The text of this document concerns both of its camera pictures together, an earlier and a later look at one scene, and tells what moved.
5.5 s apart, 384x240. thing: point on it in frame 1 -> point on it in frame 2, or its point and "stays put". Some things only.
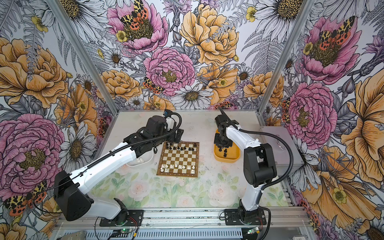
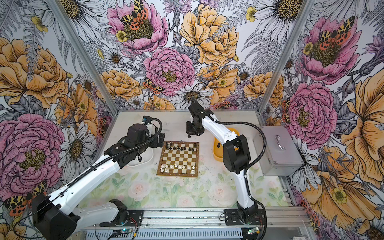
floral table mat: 215,187 stays put
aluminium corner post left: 56,7 stays put
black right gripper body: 222,141 -> 194,128
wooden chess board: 179,159 stays put
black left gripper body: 171,138 -> 153,143
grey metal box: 281,155 stays put
